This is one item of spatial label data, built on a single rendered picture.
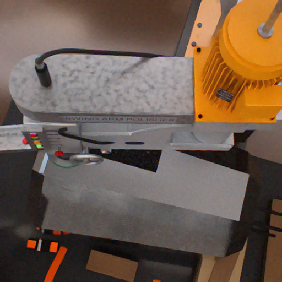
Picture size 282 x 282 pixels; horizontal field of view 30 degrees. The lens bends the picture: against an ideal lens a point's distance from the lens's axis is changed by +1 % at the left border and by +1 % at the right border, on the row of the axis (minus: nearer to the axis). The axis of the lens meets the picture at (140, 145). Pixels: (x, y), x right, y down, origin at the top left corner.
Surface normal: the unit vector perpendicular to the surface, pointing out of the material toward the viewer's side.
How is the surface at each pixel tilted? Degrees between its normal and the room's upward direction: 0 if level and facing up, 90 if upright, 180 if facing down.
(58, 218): 45
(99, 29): 0
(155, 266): 0
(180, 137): 0
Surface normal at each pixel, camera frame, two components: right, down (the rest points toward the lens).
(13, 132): -0.22, -0.26
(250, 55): 0.04, -0.26
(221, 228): -0.12, 0.47
